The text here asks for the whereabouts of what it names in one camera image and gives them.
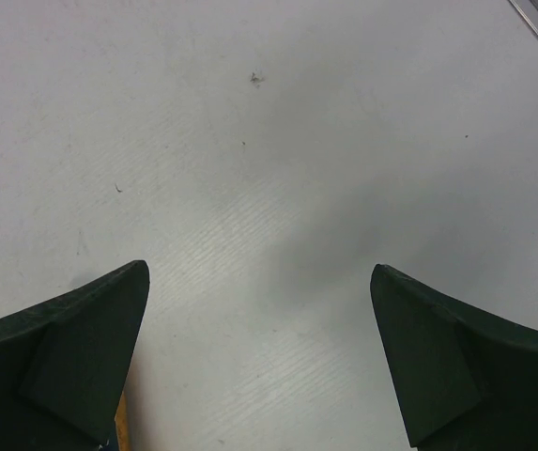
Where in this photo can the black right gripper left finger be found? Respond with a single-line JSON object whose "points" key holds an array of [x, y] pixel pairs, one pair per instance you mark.
{"points": [[64, 363]]}

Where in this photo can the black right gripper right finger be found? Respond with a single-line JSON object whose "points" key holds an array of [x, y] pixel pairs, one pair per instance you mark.
{"points": [[464, 379]]}

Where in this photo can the orange bottle with red label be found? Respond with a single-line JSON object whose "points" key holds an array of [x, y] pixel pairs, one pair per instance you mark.
{"points": [[120, 438]]}

